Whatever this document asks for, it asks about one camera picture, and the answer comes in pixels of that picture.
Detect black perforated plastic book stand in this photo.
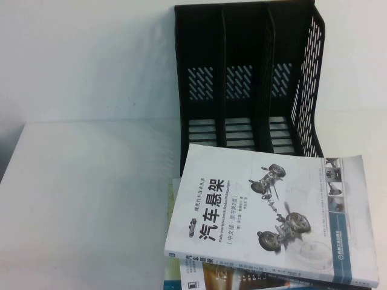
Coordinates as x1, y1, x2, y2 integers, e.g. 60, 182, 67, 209
174, 0, 327, 179

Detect white car suspension book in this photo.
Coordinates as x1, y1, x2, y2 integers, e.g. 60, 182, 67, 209
163, 143, 381, 289

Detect lower books in stack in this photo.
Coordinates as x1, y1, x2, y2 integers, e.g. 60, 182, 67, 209
179, 261, 267, 290

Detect pale green teal book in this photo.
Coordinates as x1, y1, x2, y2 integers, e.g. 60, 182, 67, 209
163, 177, 186, 290

